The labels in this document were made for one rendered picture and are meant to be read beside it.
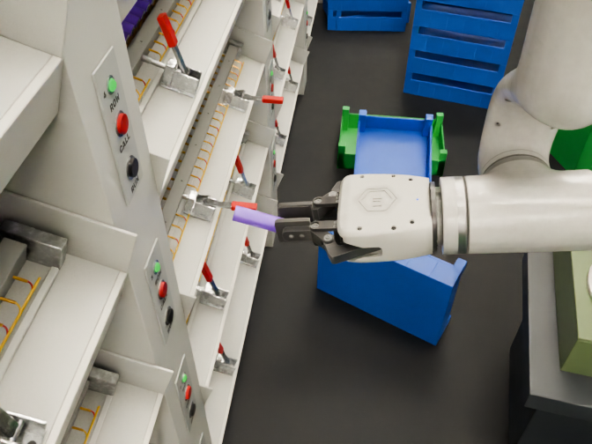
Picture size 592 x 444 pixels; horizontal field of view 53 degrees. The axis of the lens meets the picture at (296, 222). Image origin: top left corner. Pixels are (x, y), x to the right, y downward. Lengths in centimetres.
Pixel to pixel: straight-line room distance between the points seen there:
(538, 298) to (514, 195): 51
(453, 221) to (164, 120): 32
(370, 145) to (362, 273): 51
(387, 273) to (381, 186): 61
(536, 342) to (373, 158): 80
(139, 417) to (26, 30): 41
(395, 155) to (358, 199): 104
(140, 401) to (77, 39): 40
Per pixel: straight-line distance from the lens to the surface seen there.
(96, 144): 45
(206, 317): 97
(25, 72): 39
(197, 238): 82
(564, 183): 65
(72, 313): 50
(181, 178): 85
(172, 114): 69
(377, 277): 128
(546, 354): 106
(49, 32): 40
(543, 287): 114
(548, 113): 56
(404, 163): 168
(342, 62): 223
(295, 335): 134
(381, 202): 65
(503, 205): 63
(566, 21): 52
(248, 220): 68
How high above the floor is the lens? 110
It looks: 45 degrees down
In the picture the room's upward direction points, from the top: straight up
